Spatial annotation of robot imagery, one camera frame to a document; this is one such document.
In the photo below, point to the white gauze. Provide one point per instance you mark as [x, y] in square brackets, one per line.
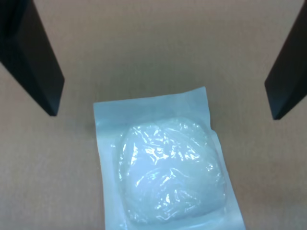
[168, 172]

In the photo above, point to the brown cardboard sheet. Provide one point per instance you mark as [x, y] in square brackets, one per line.
[153, 48]

